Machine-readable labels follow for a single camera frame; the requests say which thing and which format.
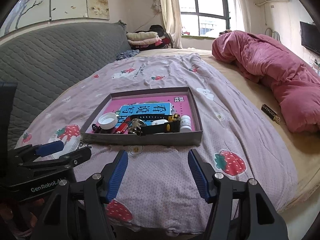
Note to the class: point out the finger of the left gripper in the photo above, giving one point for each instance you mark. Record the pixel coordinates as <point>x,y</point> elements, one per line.
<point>30,152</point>
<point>67,161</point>

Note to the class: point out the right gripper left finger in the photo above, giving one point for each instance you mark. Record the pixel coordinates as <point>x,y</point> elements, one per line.
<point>77,210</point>

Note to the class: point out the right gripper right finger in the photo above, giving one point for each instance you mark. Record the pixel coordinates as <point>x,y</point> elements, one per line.
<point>240,210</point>

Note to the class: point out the white round lid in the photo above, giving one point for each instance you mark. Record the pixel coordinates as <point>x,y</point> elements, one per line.
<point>108,120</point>

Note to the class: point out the yellow black tape measure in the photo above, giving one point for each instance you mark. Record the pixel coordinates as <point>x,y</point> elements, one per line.
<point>173,124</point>

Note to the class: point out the black hair clip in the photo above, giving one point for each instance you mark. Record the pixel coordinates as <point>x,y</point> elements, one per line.
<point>96,128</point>

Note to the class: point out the grey quilted headboard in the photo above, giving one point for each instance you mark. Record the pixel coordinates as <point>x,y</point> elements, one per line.
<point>46,62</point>

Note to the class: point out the red lighter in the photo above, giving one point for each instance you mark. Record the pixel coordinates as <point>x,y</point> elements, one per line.
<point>120,130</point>

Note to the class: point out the pink children's workbook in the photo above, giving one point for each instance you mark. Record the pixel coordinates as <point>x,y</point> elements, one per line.
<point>167,103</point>

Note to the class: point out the black gold comb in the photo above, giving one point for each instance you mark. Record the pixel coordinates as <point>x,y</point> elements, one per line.
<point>270,113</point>

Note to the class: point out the small white pill bottle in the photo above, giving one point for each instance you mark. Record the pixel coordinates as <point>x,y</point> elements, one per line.
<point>185,124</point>

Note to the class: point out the grey shallow box tray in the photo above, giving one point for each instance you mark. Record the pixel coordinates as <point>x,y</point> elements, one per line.
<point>151,135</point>

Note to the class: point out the blue patterned cloth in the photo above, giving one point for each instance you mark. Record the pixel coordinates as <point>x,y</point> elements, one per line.
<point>127,54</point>

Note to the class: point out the red rumpled quilt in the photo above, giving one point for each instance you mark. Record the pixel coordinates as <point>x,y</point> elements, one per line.
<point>264,60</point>

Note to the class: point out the stack of folded blankets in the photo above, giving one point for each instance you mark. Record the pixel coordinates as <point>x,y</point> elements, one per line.
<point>155,38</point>

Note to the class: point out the cream curtain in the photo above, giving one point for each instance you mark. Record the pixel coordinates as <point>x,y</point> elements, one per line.
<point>172,21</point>

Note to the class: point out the window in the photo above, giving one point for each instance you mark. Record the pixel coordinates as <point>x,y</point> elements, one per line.
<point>204,18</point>

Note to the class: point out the landscape wall painting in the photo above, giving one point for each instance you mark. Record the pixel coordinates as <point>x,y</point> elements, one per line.
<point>27,12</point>

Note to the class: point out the wall television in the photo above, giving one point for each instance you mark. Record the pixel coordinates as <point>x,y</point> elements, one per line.
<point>310,37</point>

